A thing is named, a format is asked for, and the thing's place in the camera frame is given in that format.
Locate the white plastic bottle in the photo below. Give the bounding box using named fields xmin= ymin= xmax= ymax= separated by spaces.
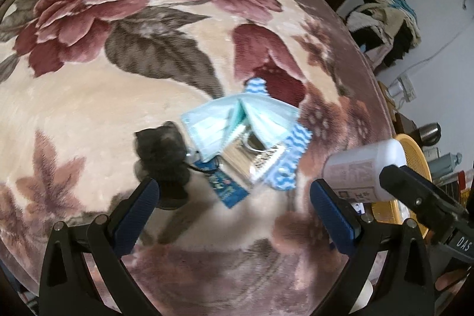
xmin=322 ymin=139 xmax=406 ymax=204

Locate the blue white wavy cloth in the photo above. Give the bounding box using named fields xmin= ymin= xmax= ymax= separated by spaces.
xmin=245 ymin=78 xmax=312 ymax=191

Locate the light blue face mask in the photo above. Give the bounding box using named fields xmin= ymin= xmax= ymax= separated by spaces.
xmin=181 ymin=94 xmax=245 ymax=162

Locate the right hand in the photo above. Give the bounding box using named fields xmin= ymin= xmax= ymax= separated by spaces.
xmin=435 ymin=270 xmax=467 ymax=292

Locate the steel thermos flask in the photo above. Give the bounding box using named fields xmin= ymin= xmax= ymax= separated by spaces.
xmin=414 ymin=123 xmax=442 ymax=147

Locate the black mesh pouch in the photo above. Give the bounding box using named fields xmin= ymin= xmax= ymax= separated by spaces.
xmin=134 ymin=121 xmax=190 ymax=210

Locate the blue paper tag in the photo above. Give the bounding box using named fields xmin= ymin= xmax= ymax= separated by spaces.
xmin=193 ymin=157 xmax=249 ymax=208

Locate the cotton swab packet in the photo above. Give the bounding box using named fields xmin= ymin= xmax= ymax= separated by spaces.
xmin=220 ymin=123 xmax=286 ymax=188

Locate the pile of clothes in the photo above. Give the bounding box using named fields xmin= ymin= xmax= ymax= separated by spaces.
xmin=345 ymin=0 xmax=421 ymax=70

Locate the floral plush blanket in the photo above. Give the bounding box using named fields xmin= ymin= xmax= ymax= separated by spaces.
xmin=1 ymin=0 xmax=393 ymax=315

